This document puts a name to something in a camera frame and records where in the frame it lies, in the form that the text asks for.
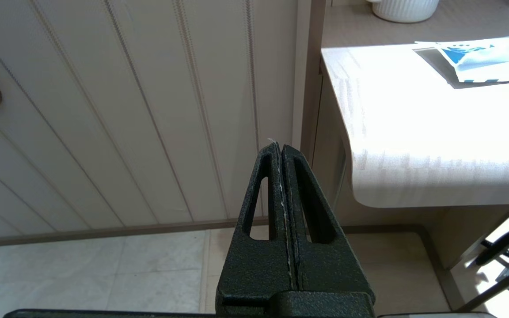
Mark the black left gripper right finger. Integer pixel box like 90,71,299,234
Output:
282,144,375,295

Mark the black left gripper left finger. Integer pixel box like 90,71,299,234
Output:
217,143,297,312

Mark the white horse-print paper pouch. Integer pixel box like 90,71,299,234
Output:
414,35,509,90

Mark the white ribbed ceramic mug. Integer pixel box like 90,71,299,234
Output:
366,0,440,24

